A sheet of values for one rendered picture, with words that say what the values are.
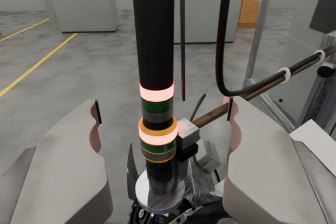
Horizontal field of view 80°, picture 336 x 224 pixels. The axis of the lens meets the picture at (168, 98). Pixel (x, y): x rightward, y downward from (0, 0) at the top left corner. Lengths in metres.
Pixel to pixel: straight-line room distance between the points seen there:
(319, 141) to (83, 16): 7.34
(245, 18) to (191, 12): 3.14
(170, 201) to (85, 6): 7.34
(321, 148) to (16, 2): 14.13
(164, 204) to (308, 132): 0.50
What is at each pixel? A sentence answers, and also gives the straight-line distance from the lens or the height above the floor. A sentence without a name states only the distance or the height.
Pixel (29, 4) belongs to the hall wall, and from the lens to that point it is 13.95.
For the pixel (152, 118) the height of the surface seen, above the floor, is 1.59.
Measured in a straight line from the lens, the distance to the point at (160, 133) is 0.21.
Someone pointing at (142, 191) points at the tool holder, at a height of 1.46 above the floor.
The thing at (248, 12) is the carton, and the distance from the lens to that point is 8.40.
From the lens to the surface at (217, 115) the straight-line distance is 0.30.
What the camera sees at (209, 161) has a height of 1.13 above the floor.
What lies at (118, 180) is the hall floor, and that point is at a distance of 2.18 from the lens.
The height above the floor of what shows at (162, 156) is 1.54.
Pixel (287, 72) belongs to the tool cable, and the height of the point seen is 1.56.
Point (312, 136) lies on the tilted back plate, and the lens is 0.69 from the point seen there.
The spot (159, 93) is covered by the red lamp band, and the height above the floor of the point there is 1.62.
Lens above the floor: 1.72
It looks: 32 degrees down
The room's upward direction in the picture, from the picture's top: straight up
